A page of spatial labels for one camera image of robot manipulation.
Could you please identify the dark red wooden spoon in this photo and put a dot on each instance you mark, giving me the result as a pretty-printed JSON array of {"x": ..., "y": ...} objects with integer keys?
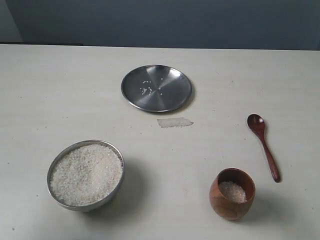
[{"x": 258, "y": 126}]

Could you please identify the round steel plate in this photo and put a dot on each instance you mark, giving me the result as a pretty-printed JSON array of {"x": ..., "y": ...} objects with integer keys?
[{"x": 156, "y": 88}]

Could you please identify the clear tape patch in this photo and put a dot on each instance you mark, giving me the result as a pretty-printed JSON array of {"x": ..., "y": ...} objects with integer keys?
[{"x": 176, "y": 122}]

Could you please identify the wooden cup with rice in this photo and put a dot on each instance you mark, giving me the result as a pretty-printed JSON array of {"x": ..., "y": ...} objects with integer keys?
[{"x": 225, "y": 207}]

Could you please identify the steel bowl of rice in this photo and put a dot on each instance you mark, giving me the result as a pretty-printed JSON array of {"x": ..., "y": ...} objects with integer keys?
[{"x": 86, "y": 175}]

